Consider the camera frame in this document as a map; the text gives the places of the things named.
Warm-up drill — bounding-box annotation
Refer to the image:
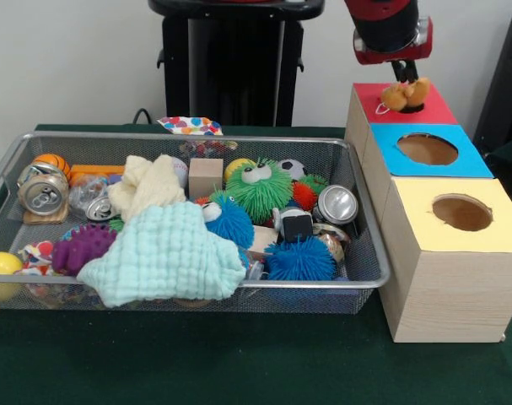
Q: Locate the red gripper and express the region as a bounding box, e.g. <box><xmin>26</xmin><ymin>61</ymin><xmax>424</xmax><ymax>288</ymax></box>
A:
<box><xmin>352</xmin><ymin>16</ymin><xmax>435</xmax><ymax>84</ymax></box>

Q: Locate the tan plush bear toy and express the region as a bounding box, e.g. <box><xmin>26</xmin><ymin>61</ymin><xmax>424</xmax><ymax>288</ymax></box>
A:
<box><xmin>380</xmin><ymin>76</ymin><xmax>431</xmax><ymax>113</ymax></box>

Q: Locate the green spiky toy with eyes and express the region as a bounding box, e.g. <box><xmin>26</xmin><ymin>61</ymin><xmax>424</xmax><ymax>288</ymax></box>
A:
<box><xmin>225</xmin><ymin>158</ymin><xmax>294</xmax><ymax>224</ymax></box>

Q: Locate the colourful polka dot cloth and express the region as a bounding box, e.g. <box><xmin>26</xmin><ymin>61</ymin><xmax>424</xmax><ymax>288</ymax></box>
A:
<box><xmin>157</xmin><ymin>115</ymin><xmax>224</xmax><ymax>138</ymax></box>

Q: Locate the cream knitted cloth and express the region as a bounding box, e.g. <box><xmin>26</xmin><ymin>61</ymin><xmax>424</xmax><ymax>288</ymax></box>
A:
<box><xmin>107</xmin><ymin>154</ymin><xmax>188</xmax><ymax>223</ymax></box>

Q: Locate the mint green knitted cloth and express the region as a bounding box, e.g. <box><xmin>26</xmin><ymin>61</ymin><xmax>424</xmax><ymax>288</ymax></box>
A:
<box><xmin>77</xmin><ymin>201</ymin><xmax>248</xmax><ymax>308</ymax></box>

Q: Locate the wooden box with three holes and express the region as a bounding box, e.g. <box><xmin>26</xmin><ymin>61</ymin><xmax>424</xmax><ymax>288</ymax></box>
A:
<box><xmin>345</xmin><ymin>82</ymin><xmax>512</xmax><ymax>343</ymax></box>

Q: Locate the black chair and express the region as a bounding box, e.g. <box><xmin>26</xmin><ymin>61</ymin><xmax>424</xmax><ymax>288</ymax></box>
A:
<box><xmin>472</xmin><ymin>6</ymin><xmax>512</xmax><ymax>159</ymax></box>

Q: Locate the silver crushed can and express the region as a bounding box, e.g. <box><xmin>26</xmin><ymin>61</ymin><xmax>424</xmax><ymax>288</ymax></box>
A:
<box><xmin>312</xmin><ymin>184</ymin><xmax>360</xmax><ymax>224</ymax></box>

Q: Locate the blue spiky ball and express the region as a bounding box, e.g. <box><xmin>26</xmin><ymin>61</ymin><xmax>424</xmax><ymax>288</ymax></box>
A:
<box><xmin>264</xmin><ymin>235</ymin><xmax>339</xmax><ymax>282</ymax></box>

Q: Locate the plain wooden block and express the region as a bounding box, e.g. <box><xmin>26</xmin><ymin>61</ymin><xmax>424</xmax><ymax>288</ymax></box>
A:
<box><xmin>188</xmin><ymin>158</ymin><xmax>225</xmax><ymax>200</ymax></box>

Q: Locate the blue spiky toy with eyes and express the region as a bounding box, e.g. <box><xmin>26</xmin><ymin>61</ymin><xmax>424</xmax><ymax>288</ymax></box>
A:
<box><xmin>202</xmin><ymin>196</ymin><xmax>256</xmax><ymax>249</ymax></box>

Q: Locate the dark green table cloth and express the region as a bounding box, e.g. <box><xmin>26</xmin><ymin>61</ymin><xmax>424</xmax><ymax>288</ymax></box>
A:
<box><xmin>0</xmin><ymin>122</ymin><xmax>512</xmax><ymax>405</ymax></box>

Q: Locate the small orange basketball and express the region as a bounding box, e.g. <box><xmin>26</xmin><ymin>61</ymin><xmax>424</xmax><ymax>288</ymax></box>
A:
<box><xmin>32</xmin><ymin>154</ymin><xmax>72</xmax><ymax>175</ymax></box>

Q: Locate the purple spiky toy with eyes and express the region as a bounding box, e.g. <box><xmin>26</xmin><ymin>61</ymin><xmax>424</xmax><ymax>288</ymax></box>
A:
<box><xmin>51</xmin><ymin>223</ymin><xmax>119</xmax><ymax>276</ymax></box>

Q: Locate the yellow smiley face ball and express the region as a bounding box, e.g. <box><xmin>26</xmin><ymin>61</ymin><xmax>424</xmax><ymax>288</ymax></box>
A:
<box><xmin>0</xmin><ymin>251</ymin><xmax>24</xmax><ymax>303</ymax></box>

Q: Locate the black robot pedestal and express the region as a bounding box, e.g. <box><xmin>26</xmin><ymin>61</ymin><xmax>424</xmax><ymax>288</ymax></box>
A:
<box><xmin>148</xmin><ymin>0</ymin><xmax>326</xmax><ymax>127</ymax></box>

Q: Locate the shallow wire mesh bin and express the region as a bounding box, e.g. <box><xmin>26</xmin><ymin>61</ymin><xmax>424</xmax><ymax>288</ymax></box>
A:
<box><xmin>0</xmin><ymin>130</ymin><xmax>391</xmax><ymax>316</ymax></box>

